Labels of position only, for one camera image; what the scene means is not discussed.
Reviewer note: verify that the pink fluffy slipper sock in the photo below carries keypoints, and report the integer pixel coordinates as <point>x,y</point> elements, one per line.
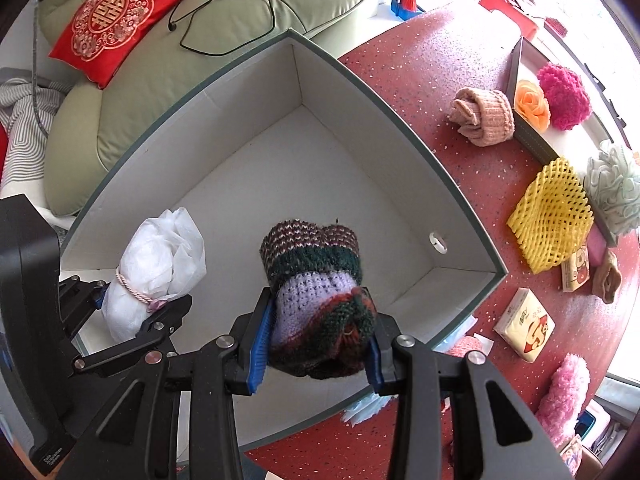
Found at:
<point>562,400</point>

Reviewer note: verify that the green leather sofa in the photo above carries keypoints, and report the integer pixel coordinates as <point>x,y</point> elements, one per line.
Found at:
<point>200,70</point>

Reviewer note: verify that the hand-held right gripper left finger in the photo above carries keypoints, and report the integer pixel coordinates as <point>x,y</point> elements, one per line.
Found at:
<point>259,347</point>

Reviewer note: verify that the pink knitted sock roll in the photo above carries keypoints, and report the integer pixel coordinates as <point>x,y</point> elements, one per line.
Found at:
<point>487,115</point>

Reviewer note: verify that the large grey cardboard box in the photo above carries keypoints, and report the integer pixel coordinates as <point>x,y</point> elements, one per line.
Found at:
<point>300,160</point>

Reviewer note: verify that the pink sponge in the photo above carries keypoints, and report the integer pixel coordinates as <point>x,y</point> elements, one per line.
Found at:
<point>462,345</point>

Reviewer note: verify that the magenta pompom scrubber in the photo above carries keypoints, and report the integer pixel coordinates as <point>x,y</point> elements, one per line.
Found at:
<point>565,95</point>

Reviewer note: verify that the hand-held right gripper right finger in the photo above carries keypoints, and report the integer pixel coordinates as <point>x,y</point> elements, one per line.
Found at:
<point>372,362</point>

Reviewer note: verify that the white cloth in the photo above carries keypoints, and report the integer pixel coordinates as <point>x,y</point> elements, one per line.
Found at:
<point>150,260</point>

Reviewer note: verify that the shallow grey box tray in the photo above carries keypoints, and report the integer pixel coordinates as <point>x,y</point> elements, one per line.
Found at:
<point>537,147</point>

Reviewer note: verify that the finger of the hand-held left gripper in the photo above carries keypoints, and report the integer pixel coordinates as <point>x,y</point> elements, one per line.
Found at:
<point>160,322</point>
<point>80,292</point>

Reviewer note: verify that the small cartoon tissue pack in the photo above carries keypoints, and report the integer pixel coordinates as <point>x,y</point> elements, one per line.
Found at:
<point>575,270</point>

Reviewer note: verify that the orange small ball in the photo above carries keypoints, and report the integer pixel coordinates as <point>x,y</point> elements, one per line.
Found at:
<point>532,105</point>

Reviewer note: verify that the white red tissue packet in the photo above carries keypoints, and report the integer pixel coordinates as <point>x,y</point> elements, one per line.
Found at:
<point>525,325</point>

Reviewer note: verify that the red embroidered cushion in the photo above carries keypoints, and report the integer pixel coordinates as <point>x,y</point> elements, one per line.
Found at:
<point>112,20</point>

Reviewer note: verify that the yellow foam fruit net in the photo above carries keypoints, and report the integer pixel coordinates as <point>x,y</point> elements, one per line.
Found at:
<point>550,215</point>

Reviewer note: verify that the blue fluffy duster cloth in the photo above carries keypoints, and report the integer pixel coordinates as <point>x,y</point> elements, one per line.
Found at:
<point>367,407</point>

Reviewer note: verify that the grey striped blanket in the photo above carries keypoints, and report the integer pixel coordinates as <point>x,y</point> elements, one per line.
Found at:
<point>25,135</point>

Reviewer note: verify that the green mesh bath loofah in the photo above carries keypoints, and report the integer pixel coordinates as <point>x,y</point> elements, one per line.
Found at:
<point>615,185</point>

